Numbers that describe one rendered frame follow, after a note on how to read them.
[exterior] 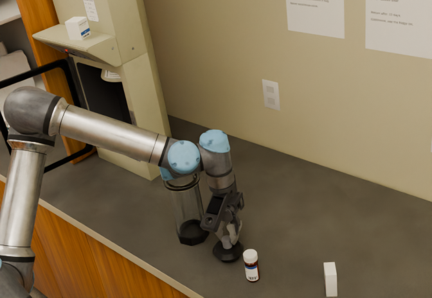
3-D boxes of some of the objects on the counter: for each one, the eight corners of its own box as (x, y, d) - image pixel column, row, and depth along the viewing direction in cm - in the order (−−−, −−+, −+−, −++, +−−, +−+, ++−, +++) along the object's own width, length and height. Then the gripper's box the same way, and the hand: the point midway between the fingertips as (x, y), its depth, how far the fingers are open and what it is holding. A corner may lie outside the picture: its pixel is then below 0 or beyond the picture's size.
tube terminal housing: (143, 129, 233) (100, -53, 194) (197, 149, 213) (161, -50, 174) (98, 157, 218) (42, -34, 179) (151, 181, 198) (100, -28, 159)
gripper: (246, 175, 149) (254, 233, 159) (211, 169, 154) (222, 226, 164) (233, 192, 142) (242, 252, 153) (198, 186, 147) (209, 244, 158)
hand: (227, 241), depth 156 cm, fingers closed on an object, 3 cm apart
